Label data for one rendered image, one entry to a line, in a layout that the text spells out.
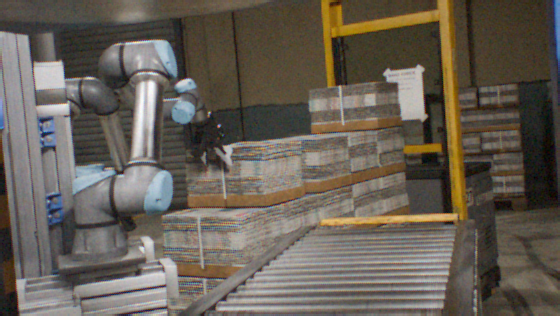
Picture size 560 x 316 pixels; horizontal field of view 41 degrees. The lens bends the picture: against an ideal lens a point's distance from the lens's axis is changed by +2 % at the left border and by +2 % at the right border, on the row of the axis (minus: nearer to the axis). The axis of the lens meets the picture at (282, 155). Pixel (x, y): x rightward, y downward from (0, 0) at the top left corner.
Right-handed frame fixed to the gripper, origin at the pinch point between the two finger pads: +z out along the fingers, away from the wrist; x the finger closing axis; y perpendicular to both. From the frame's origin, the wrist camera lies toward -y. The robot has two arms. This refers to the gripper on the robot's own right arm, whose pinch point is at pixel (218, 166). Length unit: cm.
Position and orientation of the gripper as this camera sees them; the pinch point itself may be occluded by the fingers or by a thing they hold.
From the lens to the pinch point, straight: 279.7
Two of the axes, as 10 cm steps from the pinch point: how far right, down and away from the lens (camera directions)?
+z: 3.4, 8.2, 4.6
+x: -8.4, 0.4, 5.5
